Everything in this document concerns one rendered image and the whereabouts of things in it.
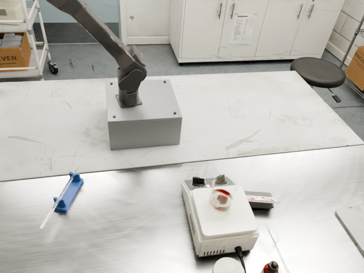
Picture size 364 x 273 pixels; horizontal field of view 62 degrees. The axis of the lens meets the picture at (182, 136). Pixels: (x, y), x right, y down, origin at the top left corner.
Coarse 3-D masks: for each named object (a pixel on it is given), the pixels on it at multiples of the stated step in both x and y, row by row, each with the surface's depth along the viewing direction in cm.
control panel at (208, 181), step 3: (186, 180) 78; (189, 180) 78; (207, 180) 77; (210, 180) 77; (186, 183) 76; (189, 183) 76; (207, 183) 75; (210, 183) 75; (189, 186) 73; (192, 186) 73; (195, 186) 73; (198, 186) 73; (201, 186) 73; (204, 186) 73; (207, 186) 73; (210, 186) 73; (189, 189) 72; (192, 189) 72
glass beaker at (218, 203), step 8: (216, 176) 63; (224, 176) 63; (216, 184) 64; (224, 184) 65; (232, 184) 63; (216, 192) 60; (232, 192) 64; (216, 200) 61; (224, 200) 60; (232, 200) 62; (216, 208) 63; (224, 208) 62
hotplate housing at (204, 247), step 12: (192, 204) 68; (192, 216) 66; (192, 228) 67; (204, 240) 61; (216, 240) 62; (228, 240) 62; (240, 240) 63; (252, 240) 64; (204, 252) 64; (216, 252) 65; (228, 252) 66; (240, 252) 64
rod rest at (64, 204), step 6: (72, 174) 76; (78, 174) 76; (72, 180) 77; (78, 180) 77; (72, 186) 76; (78, 186) 76; (66, 192) 74; (72, 192) 75; (54, 198) 70; (66, 198) 73; (72, 198) 73; (60, 204) 71; (66, 204) 72; (60, 210) 71; (66, 210) 71
